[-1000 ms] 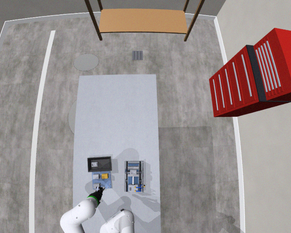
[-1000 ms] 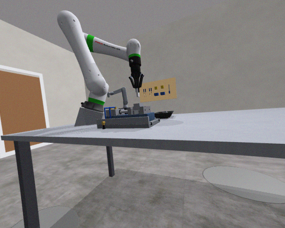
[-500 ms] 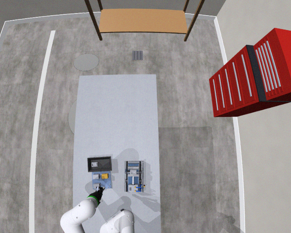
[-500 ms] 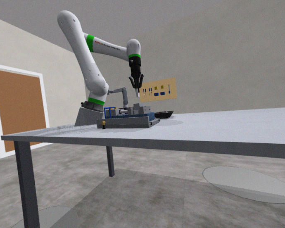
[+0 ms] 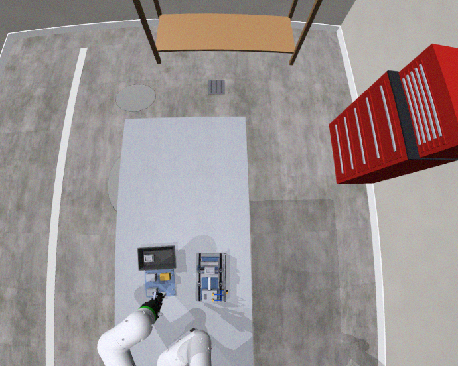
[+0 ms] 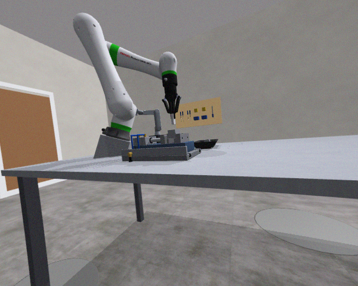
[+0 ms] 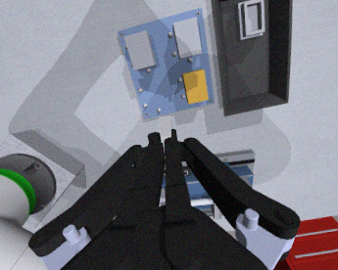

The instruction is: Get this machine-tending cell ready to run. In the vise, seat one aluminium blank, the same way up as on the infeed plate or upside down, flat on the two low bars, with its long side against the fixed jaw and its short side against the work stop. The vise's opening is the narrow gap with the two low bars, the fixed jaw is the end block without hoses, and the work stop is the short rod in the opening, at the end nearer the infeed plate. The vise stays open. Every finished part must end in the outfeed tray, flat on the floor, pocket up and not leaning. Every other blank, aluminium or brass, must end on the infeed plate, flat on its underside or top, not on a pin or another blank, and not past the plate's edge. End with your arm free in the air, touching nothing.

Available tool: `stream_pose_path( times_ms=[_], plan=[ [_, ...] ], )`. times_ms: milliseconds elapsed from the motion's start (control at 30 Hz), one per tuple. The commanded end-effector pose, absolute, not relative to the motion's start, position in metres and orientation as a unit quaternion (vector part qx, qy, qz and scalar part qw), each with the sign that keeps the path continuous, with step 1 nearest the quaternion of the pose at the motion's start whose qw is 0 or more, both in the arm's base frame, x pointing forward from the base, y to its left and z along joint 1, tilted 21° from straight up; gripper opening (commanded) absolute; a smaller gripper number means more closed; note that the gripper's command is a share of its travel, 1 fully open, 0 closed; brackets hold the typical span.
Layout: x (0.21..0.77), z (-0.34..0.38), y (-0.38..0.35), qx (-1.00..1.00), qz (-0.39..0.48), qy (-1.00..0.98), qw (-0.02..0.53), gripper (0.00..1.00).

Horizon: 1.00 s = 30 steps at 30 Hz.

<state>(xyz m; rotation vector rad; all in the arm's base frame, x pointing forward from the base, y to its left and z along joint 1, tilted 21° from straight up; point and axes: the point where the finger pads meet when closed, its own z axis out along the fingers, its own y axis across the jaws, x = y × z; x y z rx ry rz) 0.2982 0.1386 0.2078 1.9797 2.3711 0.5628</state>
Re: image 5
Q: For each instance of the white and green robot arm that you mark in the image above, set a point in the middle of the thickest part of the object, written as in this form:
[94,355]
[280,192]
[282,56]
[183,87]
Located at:
[114,345]

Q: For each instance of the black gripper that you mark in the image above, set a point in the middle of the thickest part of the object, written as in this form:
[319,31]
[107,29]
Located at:
[158,298]

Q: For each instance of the yellow rectangular block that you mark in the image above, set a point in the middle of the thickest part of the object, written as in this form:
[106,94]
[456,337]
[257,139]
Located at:
[165,276]

